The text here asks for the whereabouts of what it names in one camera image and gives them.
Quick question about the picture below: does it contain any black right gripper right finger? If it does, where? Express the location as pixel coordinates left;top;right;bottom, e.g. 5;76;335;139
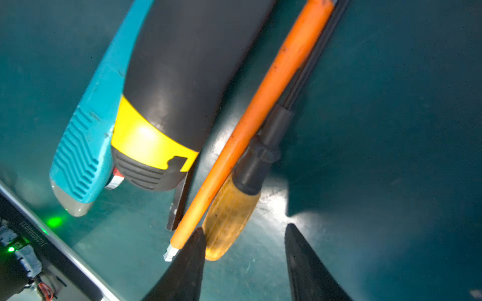
284;223;351;300

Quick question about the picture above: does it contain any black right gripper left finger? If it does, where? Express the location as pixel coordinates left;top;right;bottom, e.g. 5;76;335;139
144;228;207;301

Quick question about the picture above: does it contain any amber handle screwdriver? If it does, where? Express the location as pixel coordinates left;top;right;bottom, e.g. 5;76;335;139
202;1;349;262

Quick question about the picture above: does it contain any orange pencil tool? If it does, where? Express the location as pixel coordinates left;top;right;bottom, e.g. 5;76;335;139
164;1;335;262

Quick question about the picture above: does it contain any teal utility knife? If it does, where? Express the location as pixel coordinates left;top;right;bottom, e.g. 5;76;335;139
49;1;153;217

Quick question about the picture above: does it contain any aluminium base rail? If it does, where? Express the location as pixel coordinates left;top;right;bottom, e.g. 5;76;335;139
1;183;122;300

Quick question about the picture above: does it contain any black yellow handle tool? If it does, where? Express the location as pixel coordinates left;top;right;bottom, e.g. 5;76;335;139
110;0;277;192

